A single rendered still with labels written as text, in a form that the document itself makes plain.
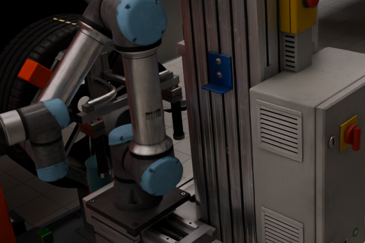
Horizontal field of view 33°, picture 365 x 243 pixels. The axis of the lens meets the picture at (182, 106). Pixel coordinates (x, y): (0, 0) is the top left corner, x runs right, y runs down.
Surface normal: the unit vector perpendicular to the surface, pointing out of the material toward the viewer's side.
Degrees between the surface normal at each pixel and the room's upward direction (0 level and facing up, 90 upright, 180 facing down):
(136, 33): 83
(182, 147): 0
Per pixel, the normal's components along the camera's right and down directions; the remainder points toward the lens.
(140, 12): 0.50, 0.19
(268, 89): -0.09, -0.90
